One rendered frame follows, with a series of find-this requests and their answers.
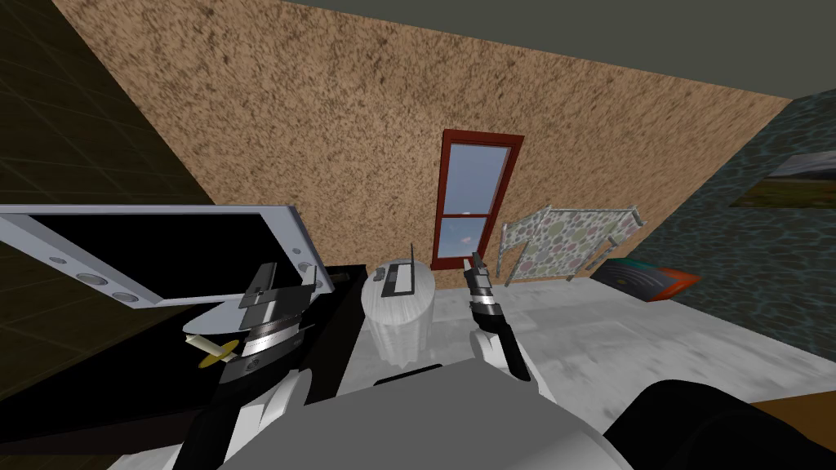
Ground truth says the dark box with orange edge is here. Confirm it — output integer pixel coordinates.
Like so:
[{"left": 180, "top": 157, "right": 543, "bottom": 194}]
[{"left": 589, "top": 257, "right": 704, "bottom": 304}]

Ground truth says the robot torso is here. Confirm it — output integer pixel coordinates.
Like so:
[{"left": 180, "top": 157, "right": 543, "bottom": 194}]
[{"left": 218, "top": 357, "right": 636, "bottom": 470}]

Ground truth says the red-framed window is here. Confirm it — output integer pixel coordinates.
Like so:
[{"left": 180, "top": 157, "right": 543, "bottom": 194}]
[{"left": 430, "top": 128, "right": 527, "bottom": 272}]

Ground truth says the white round plate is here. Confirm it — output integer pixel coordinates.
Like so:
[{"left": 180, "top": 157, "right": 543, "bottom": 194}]
[{"left": 181, "top": 296, "right": 264, "bottom": 336}]

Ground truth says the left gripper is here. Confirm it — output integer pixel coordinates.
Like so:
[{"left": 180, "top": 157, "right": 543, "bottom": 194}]
[{"left": 238, "top": 263, "right": 321, "bottom": 331}]

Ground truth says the round white table with laptop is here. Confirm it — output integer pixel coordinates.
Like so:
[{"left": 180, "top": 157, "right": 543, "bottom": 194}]
[{"left": 360, "top": 244, "right": 438, "bottom": 368}]

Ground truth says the landscape wall picture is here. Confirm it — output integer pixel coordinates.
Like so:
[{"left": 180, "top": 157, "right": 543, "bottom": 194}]
[{"left": 727, "top": 149, "right": 836, "bottom": 211}]

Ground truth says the yellow disc with cream stick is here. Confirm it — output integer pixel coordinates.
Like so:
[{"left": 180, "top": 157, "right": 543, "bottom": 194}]
[{"left": 185, "top": 334, "right": 241, "bottom": 370}]

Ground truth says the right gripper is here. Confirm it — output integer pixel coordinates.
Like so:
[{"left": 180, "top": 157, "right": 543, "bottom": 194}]
[{"left": 462, "top": 251, "right": 492, "bottom": 300}]

